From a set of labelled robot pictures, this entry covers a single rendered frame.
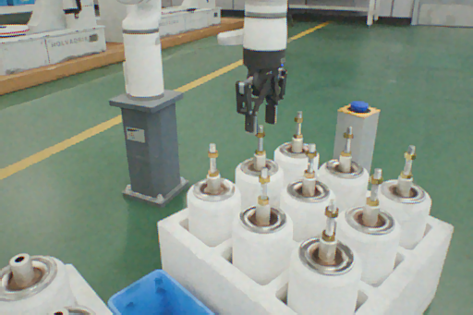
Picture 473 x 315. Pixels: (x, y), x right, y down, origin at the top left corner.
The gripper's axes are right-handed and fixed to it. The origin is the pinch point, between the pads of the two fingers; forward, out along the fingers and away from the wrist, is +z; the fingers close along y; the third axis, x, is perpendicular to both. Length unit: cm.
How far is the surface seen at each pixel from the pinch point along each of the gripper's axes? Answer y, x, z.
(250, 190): -4.8, -1.2, 12.2
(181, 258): -19.4, 3.5, 20.7
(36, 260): -40.3, 9.4, 9.6
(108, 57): 110, 200, 31
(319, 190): -1.5, -13.4, 9.3
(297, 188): -3.3, -10.0, 9.4
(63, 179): -4, 71, 35
